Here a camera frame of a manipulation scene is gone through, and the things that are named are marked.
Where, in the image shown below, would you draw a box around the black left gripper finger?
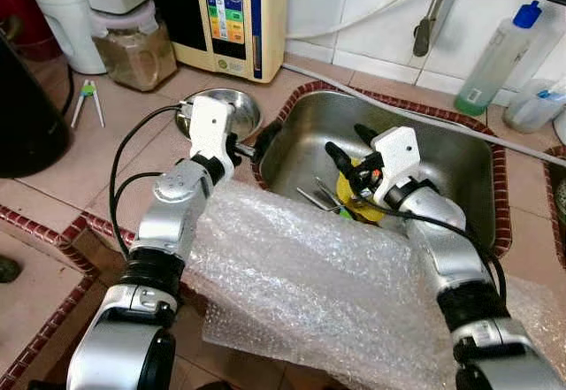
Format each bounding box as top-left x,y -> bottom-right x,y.
252,121 -> 284,157

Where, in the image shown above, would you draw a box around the yellow plastic bowl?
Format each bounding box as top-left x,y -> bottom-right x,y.
334,156 -> 387,225

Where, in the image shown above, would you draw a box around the small steel bowl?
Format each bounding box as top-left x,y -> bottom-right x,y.
175,89 -> 264,141

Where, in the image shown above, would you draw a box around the steel utensil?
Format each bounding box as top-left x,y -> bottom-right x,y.
294,178 -> 350,218

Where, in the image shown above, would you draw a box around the beige black water ionizer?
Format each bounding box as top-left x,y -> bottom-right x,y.
146,0 -> 290,84

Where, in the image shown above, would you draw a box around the clear bubble wrap sheet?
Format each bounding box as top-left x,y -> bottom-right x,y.
181,178 -> 566,390

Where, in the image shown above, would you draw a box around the clear jar brown contents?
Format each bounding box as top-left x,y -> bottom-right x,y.
88,1 -> 178,93

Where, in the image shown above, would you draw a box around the clear bottle blue cap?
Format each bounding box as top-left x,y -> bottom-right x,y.
454,1 -> 542,117

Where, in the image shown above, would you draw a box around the white tongs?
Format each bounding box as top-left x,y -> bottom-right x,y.
71,79 -> 105,130

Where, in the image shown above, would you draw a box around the white patterned bowl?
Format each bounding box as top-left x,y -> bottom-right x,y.
553,173 -> 566,223

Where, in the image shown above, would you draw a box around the black kettle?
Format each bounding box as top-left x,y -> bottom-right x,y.
0,32 -> 73,179

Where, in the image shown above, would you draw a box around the white jug green lid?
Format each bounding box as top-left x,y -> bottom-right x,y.
27,0 -> 107,75

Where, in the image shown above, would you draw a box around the dark red container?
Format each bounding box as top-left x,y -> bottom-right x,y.
0,0 -> 61,62

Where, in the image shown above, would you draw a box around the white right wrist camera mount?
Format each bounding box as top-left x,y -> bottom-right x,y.
371,126 -> 421,205

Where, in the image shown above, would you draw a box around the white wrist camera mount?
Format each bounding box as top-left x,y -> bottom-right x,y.
371,126 -> 421,205
188,96 -> 235,163

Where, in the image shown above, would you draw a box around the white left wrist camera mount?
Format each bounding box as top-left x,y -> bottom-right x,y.
188,96 -> 235,163

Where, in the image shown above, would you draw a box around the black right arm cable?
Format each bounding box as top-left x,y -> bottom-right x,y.
349,200 -> 507,302

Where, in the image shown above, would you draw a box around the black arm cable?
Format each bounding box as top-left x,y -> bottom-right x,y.
349,200 -> 507,302
108,103 -> 200,258

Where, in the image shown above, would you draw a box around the wall tap grey spout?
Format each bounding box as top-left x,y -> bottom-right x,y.
411,0 -> 503,57

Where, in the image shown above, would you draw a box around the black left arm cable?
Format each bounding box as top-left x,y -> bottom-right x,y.
108,103 -> 200,258

